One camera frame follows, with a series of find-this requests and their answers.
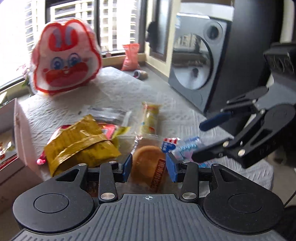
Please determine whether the blue white candy packet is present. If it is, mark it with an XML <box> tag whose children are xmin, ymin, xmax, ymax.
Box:
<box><xmin>161</xmin><ymin>136</ymin><xmax>205</xmax><ymax>169</ymax></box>

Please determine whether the orange cake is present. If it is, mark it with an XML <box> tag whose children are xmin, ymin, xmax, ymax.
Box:
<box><xmin>130</xmin><ymin>135</ymin><xmax>167</xmax><ymax>193</ymax></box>

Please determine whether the yellow snack packet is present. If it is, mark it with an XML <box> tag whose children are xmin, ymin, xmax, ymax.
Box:
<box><xmin>44</xmin><ymin>114</ymin><xmax>121</xmax><ymax>177</ymax></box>

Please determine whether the clear snack bar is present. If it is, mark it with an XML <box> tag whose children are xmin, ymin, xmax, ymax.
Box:
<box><xmin>86</xmin><ymin>107</ymin><xmax>132</xmax><ymax>126</ymax></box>

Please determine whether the white quilted tablecloth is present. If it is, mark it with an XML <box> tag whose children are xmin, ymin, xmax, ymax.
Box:
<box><xmin>17</xmin><ymin>66</ymin><xmax>275</xmax><ymax>197</ymax></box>

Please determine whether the yellow wrapped roll snack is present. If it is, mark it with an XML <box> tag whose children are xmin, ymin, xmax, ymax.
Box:
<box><xmin>139</xmin><ymin>101</ymin><xmax>161</xmax><ymax>135</ymax></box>

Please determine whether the patterned slipper on floor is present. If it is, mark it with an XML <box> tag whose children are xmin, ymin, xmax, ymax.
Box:
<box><xmin>133</xmin><ymin>70</ymin><xmax>148</xmax><ymax>80</ymax></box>

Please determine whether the black round-window appliance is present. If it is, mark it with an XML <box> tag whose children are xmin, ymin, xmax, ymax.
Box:
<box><xmin>168</xmin><ymin>13</ymin><xmax>231</xmax><ymax>113</ymax></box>

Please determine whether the pink cardboard box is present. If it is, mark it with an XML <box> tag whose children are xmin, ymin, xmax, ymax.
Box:
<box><xmin>0</xmin><ymin>99</ymin><xmax>42</xmax><ymax>213</ymax></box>

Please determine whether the orange chip bag on floor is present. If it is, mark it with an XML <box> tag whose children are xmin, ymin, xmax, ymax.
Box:
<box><xmin>121</xmin><ymin>43</ymin><xmax>140</xmax><ymax>71</ymax></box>

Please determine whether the red white bunny snack bag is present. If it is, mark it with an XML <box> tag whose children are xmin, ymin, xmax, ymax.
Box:
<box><xmin>31</xmin><ymin>18</ymin><xmax>102</xmax><ymax>94</ymax></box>

